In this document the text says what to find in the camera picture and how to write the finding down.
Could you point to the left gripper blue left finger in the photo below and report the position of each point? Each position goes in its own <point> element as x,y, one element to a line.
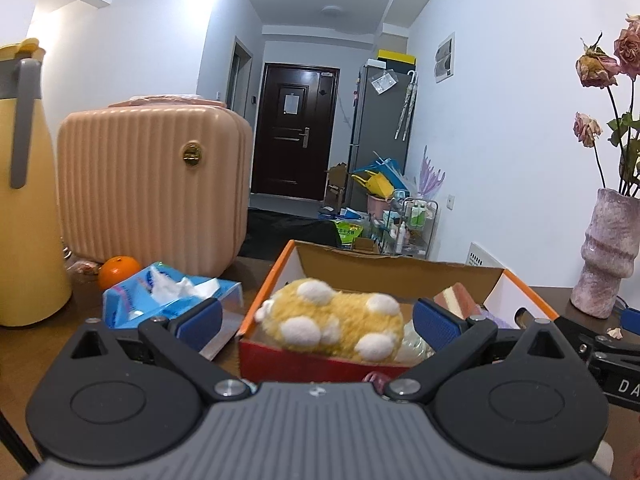
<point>192,321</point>

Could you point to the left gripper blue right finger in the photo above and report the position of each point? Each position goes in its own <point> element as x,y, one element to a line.
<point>439,327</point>

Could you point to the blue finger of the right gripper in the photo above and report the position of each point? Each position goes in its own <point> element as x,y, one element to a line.
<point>630,320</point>

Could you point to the purple linen drawstring pouch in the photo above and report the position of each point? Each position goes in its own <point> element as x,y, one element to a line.
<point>498,321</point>

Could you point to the yellow plush toy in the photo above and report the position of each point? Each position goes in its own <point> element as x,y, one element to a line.
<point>309,316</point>

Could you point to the fallen rose petal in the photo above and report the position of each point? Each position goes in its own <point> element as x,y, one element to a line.
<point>615,333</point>

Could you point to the blue tissue pack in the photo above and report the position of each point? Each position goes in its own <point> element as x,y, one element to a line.
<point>161,290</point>

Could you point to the red cardboard pumpkin box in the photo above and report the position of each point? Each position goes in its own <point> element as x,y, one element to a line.
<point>498,291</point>

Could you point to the pink textured ceramic vase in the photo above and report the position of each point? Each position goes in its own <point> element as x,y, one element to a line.
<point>611,245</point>

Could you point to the pink satin pouch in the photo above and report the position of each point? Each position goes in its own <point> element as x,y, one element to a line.
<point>379,381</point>

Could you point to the orange fruit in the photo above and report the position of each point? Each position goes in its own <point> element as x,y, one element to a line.
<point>117,269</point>

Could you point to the black bag on floor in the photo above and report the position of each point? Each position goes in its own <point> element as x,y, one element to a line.
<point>268,232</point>

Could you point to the pink ribbed suitcase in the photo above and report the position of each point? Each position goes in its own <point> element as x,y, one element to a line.
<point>164,182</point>

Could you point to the yellow blue bags pile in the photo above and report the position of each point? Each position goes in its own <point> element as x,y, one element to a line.
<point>382,179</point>

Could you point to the yellow thermos jug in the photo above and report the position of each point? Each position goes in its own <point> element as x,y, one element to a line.
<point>34,283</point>

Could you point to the grey refrigerator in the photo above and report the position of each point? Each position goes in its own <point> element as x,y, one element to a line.
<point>381,127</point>

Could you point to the dark brown entrance door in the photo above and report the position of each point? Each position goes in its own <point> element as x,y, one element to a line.
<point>294,130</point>

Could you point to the dried pink rose bouquet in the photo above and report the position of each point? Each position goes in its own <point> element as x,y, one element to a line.
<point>597,69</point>

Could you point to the yellow black box on fridge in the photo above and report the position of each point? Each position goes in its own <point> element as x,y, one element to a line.
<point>396,57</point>

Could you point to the wire storage cart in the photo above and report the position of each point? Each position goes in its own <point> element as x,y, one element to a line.
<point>409,226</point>

